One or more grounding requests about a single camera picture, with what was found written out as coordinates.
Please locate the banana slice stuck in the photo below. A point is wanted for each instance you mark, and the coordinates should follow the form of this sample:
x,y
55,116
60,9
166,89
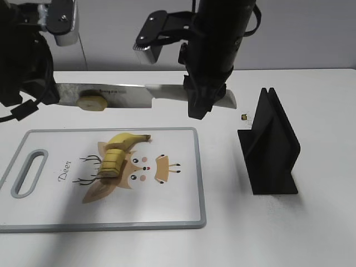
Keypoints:
x,y
91,101

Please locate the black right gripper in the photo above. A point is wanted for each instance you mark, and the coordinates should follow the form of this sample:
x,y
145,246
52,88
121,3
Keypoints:
x,y
202,93

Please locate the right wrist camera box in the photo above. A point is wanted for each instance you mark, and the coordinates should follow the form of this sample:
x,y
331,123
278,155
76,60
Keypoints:
x,y
162,28

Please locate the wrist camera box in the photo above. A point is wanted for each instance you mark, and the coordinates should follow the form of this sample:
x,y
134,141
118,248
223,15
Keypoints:
x,y
162,28
61,20

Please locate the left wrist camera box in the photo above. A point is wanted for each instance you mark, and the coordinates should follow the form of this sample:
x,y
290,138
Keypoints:
x,y
61,20

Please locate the sliced banana pieces stack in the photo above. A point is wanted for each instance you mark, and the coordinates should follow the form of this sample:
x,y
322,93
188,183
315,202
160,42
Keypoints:
x,y
111,164

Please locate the black knife stand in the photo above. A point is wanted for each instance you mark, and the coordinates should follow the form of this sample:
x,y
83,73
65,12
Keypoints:
x,y
270,148

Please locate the white-handled kitchen knife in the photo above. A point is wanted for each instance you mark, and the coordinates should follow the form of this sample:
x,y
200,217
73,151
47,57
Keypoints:
x,y
123,95

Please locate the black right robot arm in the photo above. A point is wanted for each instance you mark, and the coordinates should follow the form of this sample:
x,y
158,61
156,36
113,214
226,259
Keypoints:
x,y
208,56

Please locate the yellow banana stem half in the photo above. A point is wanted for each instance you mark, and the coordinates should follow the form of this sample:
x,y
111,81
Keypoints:
x,y
124,141

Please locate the white grey deer cutting board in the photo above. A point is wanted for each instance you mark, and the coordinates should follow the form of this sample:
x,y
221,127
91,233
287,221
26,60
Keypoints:
x,y
50,183

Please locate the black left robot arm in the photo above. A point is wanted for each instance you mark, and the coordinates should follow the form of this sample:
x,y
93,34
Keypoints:
x,y
26,59

